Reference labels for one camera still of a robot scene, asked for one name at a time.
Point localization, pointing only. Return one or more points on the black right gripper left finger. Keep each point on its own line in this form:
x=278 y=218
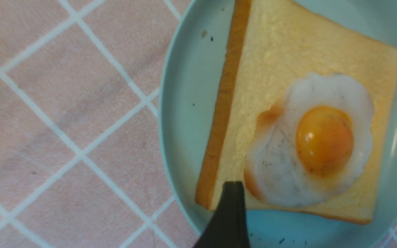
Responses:
x=228 y=225

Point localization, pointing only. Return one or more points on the fried egg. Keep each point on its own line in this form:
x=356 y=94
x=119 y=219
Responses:
x=312 y=144

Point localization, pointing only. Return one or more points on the toast slice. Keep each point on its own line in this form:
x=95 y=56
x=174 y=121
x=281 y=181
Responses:
x=272 y=44

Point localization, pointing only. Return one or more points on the teal center plate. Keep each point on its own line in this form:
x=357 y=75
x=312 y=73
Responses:
x=190 y=82

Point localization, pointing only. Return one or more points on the pink checkered tablecloth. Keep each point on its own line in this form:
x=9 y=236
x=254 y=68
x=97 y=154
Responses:
x=80 y=164

